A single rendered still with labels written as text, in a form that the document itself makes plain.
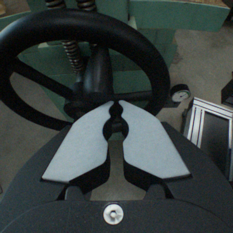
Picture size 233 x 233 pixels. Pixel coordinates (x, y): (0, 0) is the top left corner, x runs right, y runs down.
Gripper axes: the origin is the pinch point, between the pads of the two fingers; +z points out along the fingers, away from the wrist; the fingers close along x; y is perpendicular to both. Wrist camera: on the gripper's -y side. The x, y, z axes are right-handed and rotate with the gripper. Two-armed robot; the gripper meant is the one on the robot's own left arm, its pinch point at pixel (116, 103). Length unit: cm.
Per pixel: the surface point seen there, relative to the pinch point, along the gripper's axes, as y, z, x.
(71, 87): 1.6, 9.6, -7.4
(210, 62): 21, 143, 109
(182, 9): -10.6, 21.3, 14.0
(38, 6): -10.5, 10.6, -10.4
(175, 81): 10.3, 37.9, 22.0
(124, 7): -9.2, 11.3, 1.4
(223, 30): -20, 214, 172
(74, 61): -1.9, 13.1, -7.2
